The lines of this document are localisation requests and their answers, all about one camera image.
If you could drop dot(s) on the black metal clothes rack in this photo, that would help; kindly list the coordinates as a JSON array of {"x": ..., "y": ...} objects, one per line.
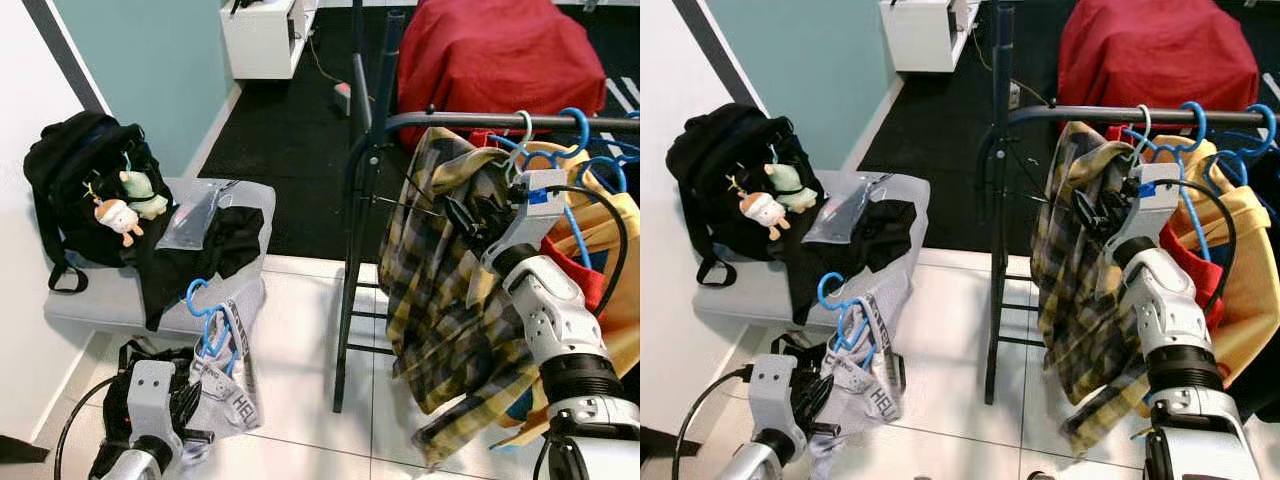
[
  {"x": 360, "y": 200},
  {"x": 995, "y": 200}
]

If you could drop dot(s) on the white hello print garment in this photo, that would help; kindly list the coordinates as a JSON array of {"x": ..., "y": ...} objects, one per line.
[
  {"x": 235, "y": 400},
  {"x": 880, "y": 400}
]

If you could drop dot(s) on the black backpack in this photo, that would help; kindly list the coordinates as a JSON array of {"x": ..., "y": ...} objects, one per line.
[
  {"x": 715, "y": 160},
  {"x": 70, "y": 170}
]

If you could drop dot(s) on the green plush toy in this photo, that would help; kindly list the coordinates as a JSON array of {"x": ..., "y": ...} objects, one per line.
[
  {"x": 790, "y": 183},
  {"x": 145, "y": 190}
]

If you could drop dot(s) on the grey ottoman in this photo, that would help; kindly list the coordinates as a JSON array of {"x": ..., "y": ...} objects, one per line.
[
  {"x": 740, "y": 290},
  {"x": 90, "y": 300}
]

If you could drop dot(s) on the plaid hanging garment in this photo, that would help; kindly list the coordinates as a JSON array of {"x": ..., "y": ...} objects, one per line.
[
  {"x": 440, "y": 300},
  {"x": 1085, "y": 300}
]

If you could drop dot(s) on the red hanging garment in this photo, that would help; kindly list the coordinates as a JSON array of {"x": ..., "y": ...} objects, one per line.
[
  {"x": 575, "y": 275},
  {"x": 1195, "y": 275}
]

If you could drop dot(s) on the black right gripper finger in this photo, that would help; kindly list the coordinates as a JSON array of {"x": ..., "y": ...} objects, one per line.
[
  {"x": 1087, "y": 210},
  {"x": 460, "y": 215}
]

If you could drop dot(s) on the small plush toy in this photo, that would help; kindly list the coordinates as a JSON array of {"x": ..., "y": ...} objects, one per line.
[
  {"x": 765, "y": 210},
  {"x": 118, "y": 215}
]

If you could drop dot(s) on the red cloth bundle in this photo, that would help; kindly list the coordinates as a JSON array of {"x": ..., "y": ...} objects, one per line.
[
  {"x": 1160, "y": 55},
  {"x": 500, "y": 60}
]

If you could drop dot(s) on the black floor mat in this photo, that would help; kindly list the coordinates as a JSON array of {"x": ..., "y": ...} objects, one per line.
[
  {"x": 290, "y": 160},
  {"x": 940, "y": 150}
]

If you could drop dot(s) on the blue plastic hanger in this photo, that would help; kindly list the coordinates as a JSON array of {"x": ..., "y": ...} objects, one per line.
[
  {"x": 1201, "y": 118},
  {"x": 190, "y": 300},
  {"x": 583, "y": 125},
  {"x": 1268, "y": 125},
  {"x": 612, "y": 160},
  {"x": 822, "y": 293}
]

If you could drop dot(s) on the black crumpled garment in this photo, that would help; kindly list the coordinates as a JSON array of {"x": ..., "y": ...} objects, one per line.
[
  {"x": 840, "y": 265},
  {"x": 190, "y": 270}
]

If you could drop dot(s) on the yellow blue shirt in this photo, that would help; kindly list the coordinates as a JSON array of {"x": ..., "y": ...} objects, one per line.
[
  {"x": 1255, "y": 280},
  {"x": 620, "y": 280}
]

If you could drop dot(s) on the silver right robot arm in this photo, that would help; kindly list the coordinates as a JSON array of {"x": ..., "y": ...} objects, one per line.
[
  {"x": 1175, "y": 320},
  {"x": 555, "y": 320}
]

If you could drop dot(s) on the white floor plug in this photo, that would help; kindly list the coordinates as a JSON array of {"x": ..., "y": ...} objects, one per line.
[
  {"x": 1013, "y": 94},
  {"x": 343, "y": 98}
]

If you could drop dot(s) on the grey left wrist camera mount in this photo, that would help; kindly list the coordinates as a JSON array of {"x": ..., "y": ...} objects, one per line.
[
  {"x": 153, "y": 395},
  {"x": 773, "y": 390}
]

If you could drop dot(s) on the white plastic hanger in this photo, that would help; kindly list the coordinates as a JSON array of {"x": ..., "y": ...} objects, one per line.
[
  {"x": 527, "y": 125},
  {"x": 1146, "y": 118}
]

